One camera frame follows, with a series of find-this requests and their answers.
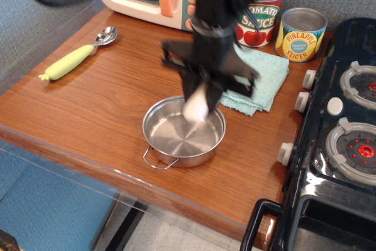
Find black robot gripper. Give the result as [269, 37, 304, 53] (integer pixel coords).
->
[161, 18, 259, 113]

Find plush white brown mushroom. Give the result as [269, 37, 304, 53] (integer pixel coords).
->
[182, 83, 209, 123]

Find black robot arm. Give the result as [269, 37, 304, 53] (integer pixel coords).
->
[161, 0, 259, 119]

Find folded teal cloth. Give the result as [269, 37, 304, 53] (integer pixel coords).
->
[220, 45, 289, 116]

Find tomato sauce can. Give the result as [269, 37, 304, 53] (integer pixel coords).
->
[236, 0, 283, 47]

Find pineapple slices can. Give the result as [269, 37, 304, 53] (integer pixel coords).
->
[275, 7, 328, 62]

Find black toy stove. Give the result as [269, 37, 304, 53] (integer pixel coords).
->
[240, 18, 375, 250]

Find orange object bottom left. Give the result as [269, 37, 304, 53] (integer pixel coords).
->
[0, 230, 20, 251]

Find steel pan with handles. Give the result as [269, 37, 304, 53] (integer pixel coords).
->
[142, 96, 226, 170]

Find spoon with green handle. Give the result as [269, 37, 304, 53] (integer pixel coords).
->
[38, 26, 118, 81]

